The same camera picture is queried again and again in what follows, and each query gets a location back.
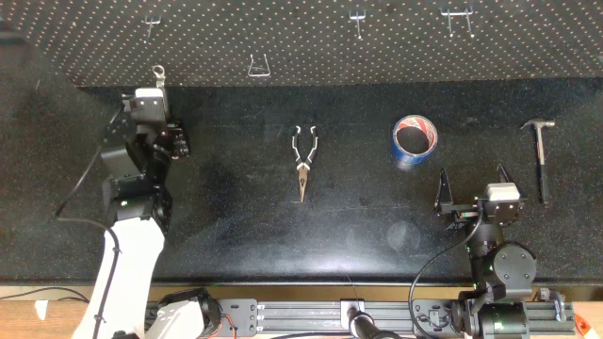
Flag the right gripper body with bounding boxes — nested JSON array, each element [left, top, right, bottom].
[[432, 199, 526, 233]]

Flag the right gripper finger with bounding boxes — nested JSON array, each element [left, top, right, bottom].
[[433, 167, 455, 214], [497, 163, 515, 186]]

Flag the hammer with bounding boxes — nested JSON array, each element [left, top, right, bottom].
[[520, 118, 556, 206]]

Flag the roll of blue tape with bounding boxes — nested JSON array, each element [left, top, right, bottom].
[[391, 114, 439, 167]]

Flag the black and white pliers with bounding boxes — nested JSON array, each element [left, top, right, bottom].
[[290, 124, 319, 203]]

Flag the wrench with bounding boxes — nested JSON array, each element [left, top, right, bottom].
[[151, 64, 168, 89]]

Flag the black pegboard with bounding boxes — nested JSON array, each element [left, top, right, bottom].
[[0, 0, 603, 89]]

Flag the metal hook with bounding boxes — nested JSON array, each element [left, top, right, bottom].
[[247, 53, 272, 78], [144, 15, 163, 43], [439, 7, 476, 39], [349, 9, 367, 40]]

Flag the small orange object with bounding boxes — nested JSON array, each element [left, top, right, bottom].
[[574, 313, 593, 339]]

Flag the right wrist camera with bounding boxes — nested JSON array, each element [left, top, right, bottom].
[[482, 182, 522, 203]]

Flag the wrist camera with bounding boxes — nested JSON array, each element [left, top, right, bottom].
[[133, 87, 168, 114], [482, 182, 522, 203]]

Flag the mounting rail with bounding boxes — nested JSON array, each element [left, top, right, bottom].
[[145, 286, 577, 339]]

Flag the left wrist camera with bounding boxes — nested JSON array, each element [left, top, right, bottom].
[[133, 87, 168, 114]]

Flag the thin black cable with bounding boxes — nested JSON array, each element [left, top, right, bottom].
[[0, 285, 90, 303]]

